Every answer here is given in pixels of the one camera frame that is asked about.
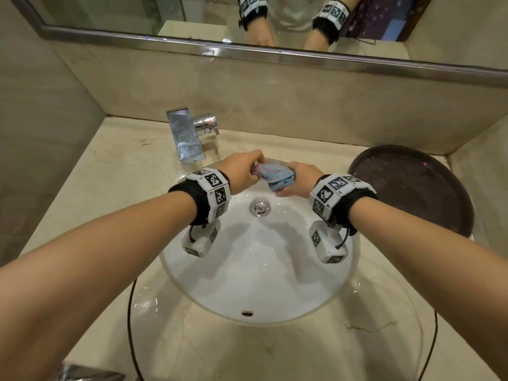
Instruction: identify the person's right hand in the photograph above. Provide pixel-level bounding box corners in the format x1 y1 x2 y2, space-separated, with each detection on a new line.
275 161 325 198

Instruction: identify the person's left hand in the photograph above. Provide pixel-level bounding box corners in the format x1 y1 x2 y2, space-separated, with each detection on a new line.
216 149 266 195

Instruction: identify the blue cloth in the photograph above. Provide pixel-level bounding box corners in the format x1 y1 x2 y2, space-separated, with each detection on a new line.
252 162 297 192

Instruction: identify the person's right forearm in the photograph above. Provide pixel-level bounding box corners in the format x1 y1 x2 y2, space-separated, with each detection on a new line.
348 196 508 381

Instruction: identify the person's left forearm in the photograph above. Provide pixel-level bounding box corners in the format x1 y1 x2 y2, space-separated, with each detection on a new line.
0 189 199 381

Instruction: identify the chrome drain stopper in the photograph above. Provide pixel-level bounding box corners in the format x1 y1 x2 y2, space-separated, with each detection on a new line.
250 198 271 217

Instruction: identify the black wristband with marker tiles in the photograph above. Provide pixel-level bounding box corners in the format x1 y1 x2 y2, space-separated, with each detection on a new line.
168 168 232 227
308 174 379 235

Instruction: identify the chrome faucet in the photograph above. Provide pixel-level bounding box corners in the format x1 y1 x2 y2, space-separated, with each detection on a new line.
166 108 220 163

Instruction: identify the white round sink basin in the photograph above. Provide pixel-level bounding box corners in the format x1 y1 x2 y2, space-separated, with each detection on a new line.
158 157 362 327

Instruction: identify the dark brown round tray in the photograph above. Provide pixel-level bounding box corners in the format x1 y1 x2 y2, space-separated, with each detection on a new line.
348 144 475 239

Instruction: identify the shiny metal object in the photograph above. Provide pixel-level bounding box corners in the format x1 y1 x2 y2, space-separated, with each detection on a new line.
59 362 128 381

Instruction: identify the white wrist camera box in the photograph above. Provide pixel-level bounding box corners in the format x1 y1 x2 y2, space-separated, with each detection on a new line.
309 220 350 265
181 219 222 258

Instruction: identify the metal framed wall mirror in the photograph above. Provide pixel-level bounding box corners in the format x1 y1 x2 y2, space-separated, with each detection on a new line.
7 0 508 88

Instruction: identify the thin black cable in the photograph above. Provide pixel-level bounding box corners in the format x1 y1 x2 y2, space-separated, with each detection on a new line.
417 309 439 381

